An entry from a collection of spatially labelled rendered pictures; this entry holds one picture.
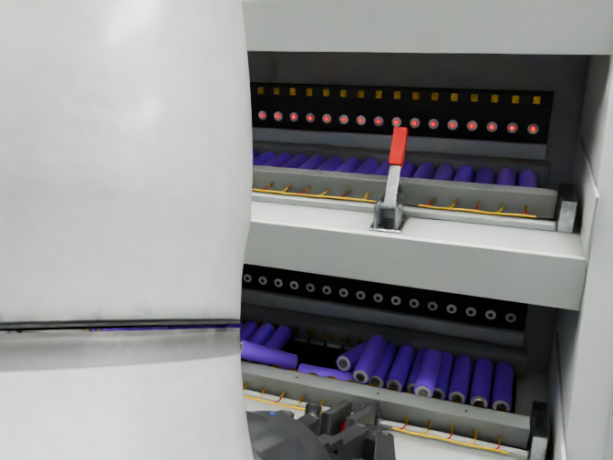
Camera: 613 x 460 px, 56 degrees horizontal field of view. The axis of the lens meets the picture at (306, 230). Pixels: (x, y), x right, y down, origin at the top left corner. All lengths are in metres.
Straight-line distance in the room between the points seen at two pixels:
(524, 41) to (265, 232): 0.27
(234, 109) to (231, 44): 0.02
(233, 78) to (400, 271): 0.37
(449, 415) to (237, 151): 0.45
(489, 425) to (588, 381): 0.11
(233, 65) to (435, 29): 0.37
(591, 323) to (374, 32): 0.29
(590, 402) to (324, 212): 0.27
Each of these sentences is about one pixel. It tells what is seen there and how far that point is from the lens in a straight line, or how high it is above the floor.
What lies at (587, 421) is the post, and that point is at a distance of 0.51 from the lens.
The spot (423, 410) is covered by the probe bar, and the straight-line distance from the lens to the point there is 0.57.
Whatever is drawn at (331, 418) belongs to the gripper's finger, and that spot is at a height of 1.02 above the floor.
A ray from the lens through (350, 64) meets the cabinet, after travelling 0.73.
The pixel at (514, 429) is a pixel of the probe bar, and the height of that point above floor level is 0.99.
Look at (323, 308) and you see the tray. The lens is 0.69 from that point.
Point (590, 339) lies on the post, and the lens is 0.50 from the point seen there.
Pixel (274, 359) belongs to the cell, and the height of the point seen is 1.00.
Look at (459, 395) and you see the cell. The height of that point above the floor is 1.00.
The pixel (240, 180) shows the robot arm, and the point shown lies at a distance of 0.15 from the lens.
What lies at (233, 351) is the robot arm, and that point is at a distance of 0.15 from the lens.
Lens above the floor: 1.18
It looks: 3 degrees down
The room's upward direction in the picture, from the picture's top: 6 degrees clockwise
